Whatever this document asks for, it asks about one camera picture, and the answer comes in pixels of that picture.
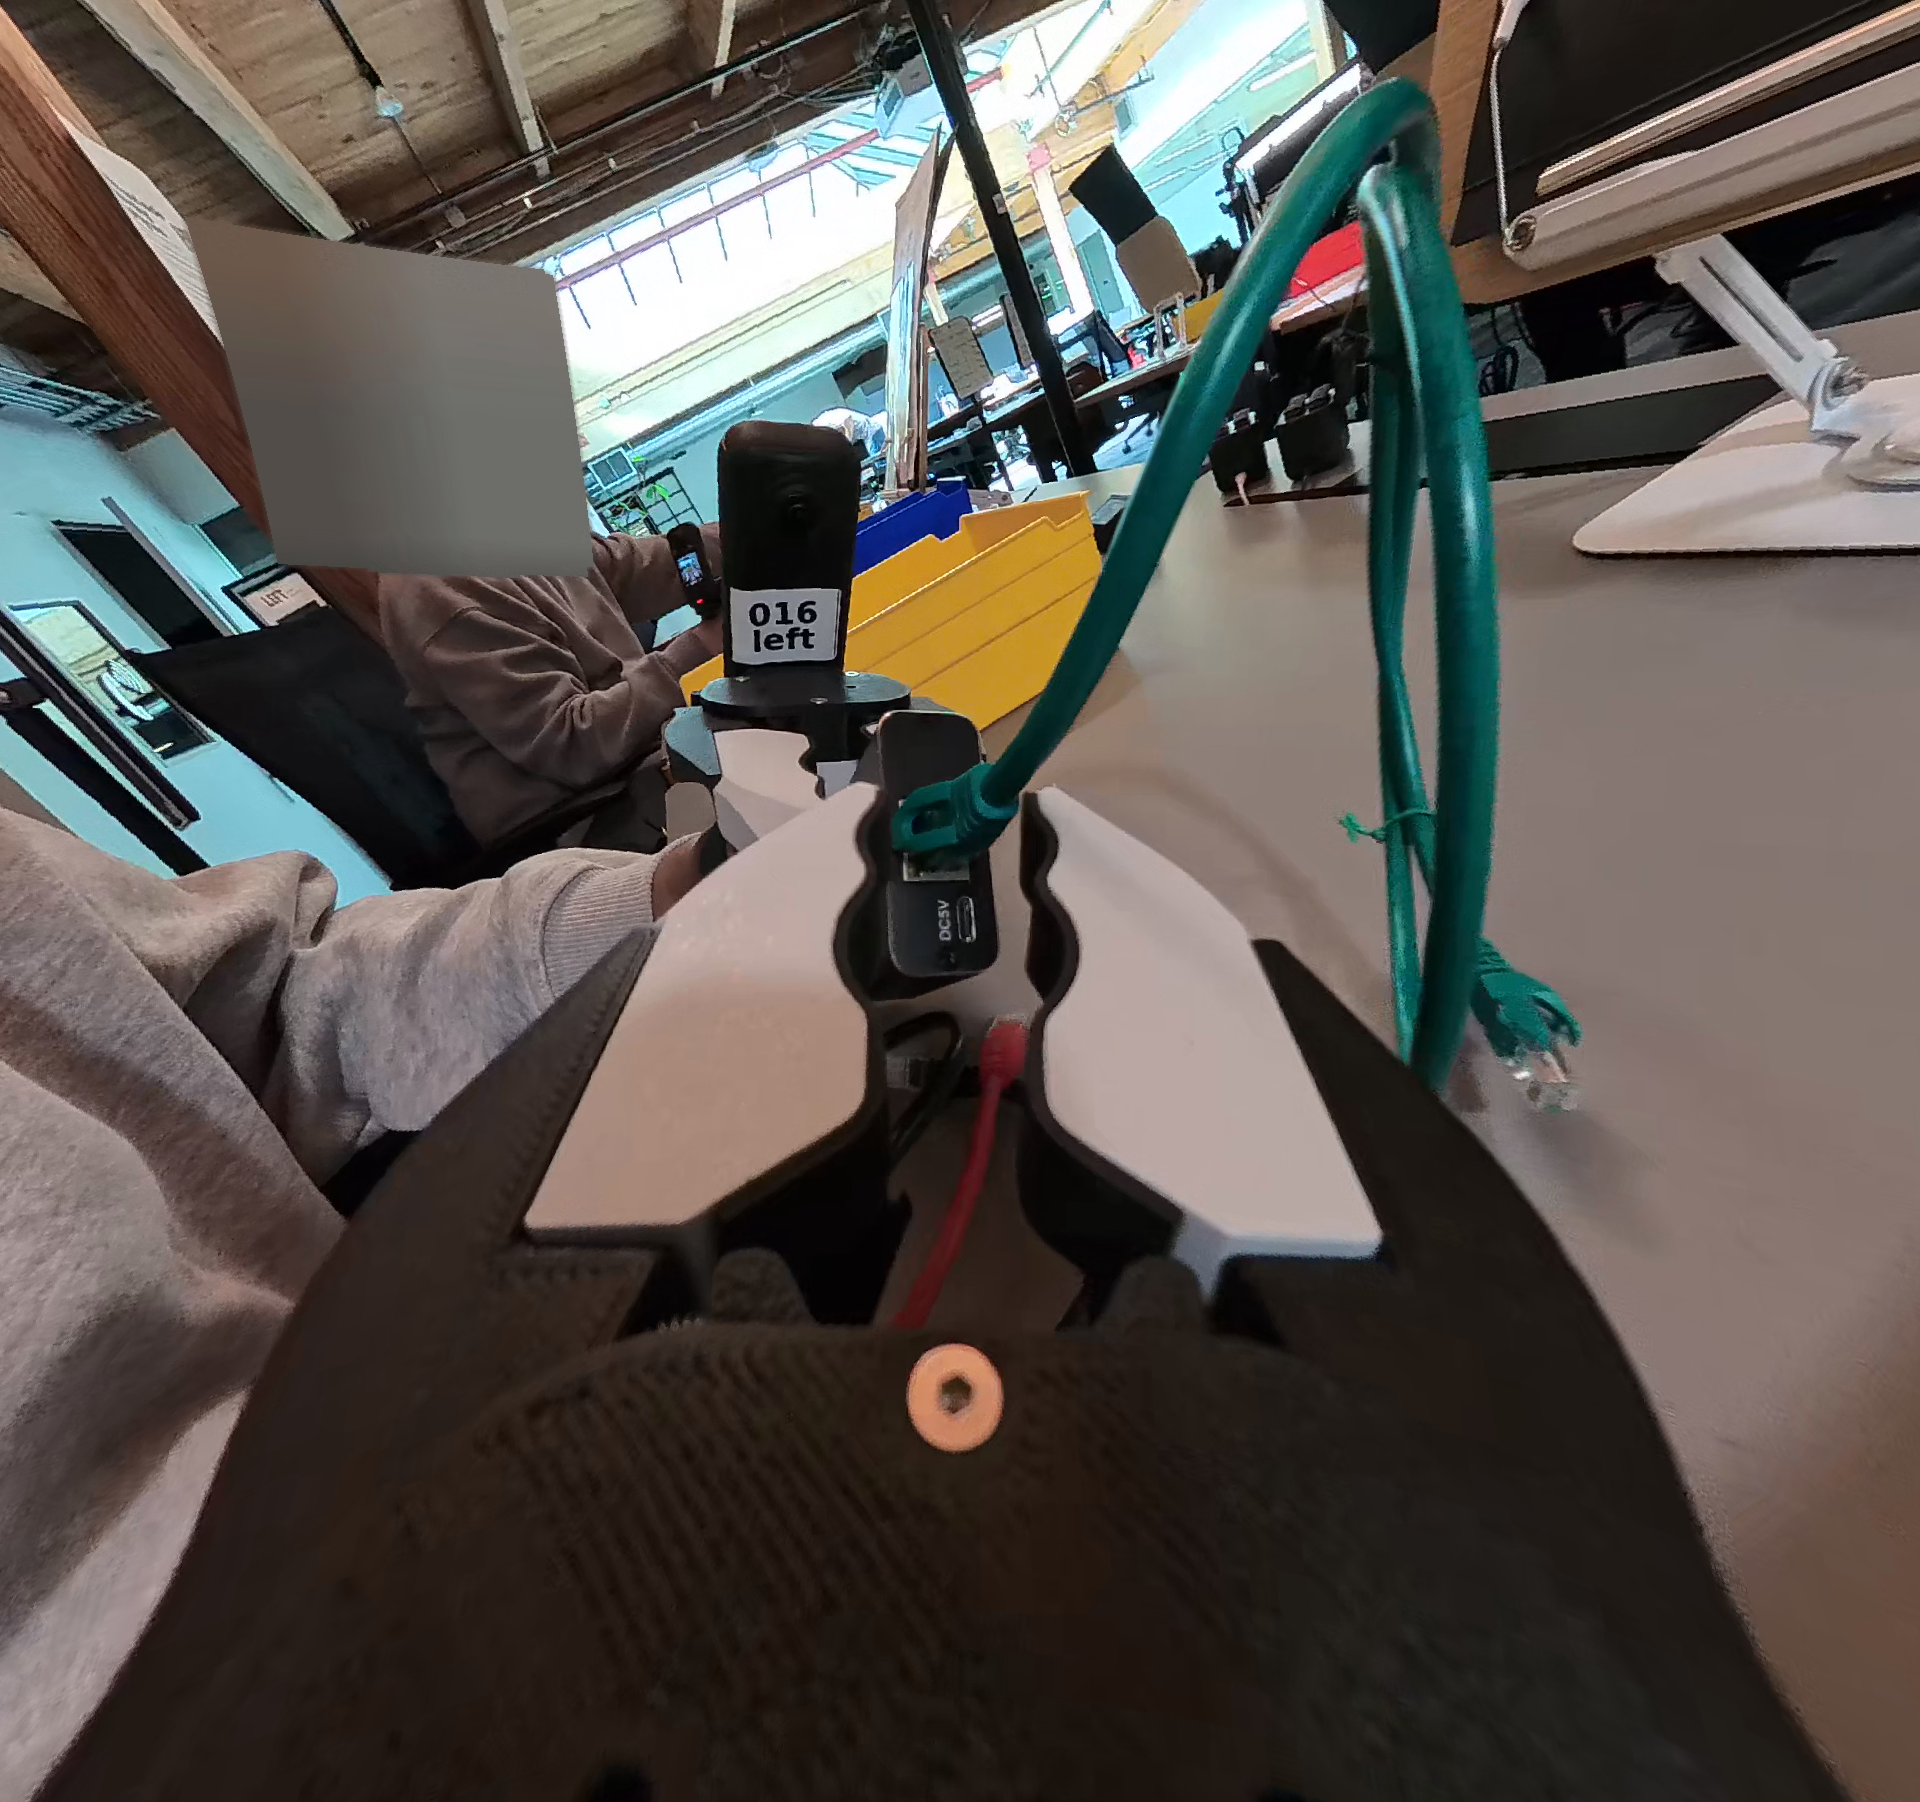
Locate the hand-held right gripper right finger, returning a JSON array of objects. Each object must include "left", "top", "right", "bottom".
[{"left": 1018, "top": 788, "right": 1383, "bottom": 1270}]

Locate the grey desk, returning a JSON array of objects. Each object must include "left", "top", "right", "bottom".
[{"left": 660, "top": 307, "right": 1920, "bottom": 1802}]

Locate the white tablet stand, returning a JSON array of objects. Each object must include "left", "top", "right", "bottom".
[{"left": 1496, "top": 0, "right": 1920, "bottom": 557}]

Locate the person's left hand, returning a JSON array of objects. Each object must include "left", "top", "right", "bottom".
[{"left": 649, "top": 829, "right": 737, "bottom": 922}]

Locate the red ethernet cable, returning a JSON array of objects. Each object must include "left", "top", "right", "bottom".
[{"left": 892, "top": 1015, "right": 1037, "bottom": 1330}]

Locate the blue storage bin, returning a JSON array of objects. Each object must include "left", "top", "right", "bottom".
[{"left": 868, "top": 476, "right": 974, "bottom": 551}]

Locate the black network adapter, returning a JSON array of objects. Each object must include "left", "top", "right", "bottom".
[{"left": 873, "top": 709, "right": 1005, "bottom": 984}]

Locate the yellow storage bin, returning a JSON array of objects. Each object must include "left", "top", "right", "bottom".
[{"left": 681, "top": 489, "right": 1106, "bottom": 732}]

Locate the green ethernet cable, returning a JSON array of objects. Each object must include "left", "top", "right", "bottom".
[{"left": 887, "top": 76, "right": 1584, "bottom": 1118}]

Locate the black office chair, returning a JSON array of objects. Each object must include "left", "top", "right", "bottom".
[{"left": 127, "top": 619, "right": 465, "bottom": 889}]

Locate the person's grey sweatshirt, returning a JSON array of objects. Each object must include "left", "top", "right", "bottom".
[{"left": 0, "top": 804, "right": 450, "bottom": 1789}]

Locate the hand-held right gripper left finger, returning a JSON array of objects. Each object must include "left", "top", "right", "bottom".
[{"left": 525, "top": 781, "right": 889, "bottom": 1247}]

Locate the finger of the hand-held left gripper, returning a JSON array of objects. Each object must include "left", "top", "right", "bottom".
[{"left": 702, "top": 734, "right": 830, "bottom": 871}]

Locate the person's left forearm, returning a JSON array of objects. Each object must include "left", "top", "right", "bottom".
[{"left": 226, "top": 846, "right": 662, "bottom": 1175}]

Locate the wooden beam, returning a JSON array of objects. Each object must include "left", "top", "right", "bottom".
[{"left": 0, "top": 11, "right": 385, "bottom": 619}]

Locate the black metal pole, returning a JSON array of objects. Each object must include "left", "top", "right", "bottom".
[{"left": 860, "top": 0, "right": 1099, "bottom": 479}]

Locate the black ethernet cable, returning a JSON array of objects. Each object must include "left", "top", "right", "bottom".
[{"left": 882, "top": 1010, "right": 970, "bottom": 1159}]

